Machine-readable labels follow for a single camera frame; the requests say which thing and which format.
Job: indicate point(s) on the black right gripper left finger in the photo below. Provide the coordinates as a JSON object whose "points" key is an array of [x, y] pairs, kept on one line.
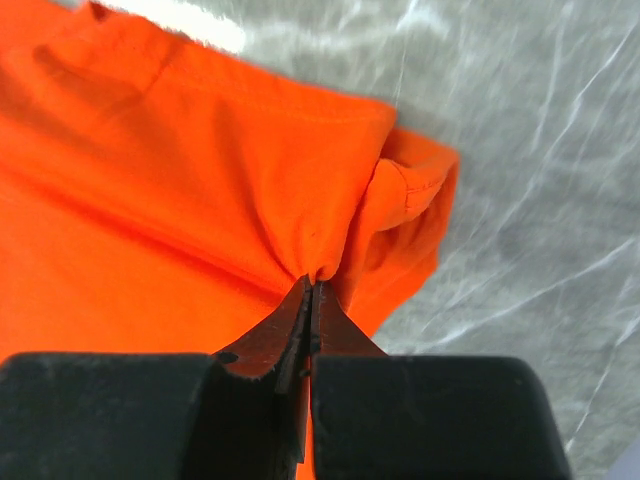
{"points": [[239, 413]]}

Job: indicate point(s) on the orange t shirt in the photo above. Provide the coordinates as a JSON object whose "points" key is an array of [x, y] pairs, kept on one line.
{"points": [[160, 196]]}

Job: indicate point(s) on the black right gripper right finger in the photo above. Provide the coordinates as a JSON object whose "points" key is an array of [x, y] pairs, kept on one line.
{"points": [[379, 416]]}

